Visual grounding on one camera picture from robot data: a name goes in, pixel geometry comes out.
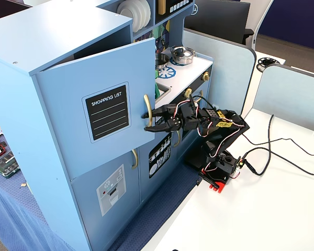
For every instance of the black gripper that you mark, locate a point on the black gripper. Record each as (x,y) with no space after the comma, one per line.
(178,118)

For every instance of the blue shopping list cabinet door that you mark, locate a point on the blue shopping list cabinet door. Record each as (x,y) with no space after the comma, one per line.
(62,104)

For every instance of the blue dishwasher door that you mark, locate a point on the blue dishwasher door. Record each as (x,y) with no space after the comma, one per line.
(146,183)

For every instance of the blue ice dispenser door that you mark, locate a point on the blue ice dispenser door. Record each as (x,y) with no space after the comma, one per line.
(86,209)

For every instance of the grey toy sink basin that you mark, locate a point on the grey toy sink basin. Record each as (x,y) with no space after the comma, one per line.
(165,90)

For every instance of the green plastic pitcher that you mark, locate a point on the green plastic pitcher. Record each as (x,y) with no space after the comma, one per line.
(157,90)

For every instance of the gold stove knob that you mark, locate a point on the gold stove knob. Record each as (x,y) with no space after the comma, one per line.
(206,76)
(188,92)

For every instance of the steel pot with lid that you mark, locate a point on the steel pot with lid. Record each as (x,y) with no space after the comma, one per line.
(183,56)

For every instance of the pale blue desk partition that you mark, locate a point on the pale blue desk partition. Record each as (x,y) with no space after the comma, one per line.
(225,65)
(290,99)

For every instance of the red table clamp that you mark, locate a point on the red table clamp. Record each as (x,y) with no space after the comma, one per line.
(214,186)

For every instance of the white toy plate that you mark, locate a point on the white toy plate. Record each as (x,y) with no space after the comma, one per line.
(142,15)
(127,10)
(148,13)

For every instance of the black toy microwave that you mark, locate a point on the black toy microwave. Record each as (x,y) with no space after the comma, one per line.
(168,13)

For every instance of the black computer monitor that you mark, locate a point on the black computer monitor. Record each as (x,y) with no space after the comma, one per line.
(219,18)

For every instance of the blue toy kitchen unit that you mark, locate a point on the blue toy kitchen unit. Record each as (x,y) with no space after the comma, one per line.
(55,34)

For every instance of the green circuit board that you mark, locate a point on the green circuit board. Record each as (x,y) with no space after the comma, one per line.
(5,166)

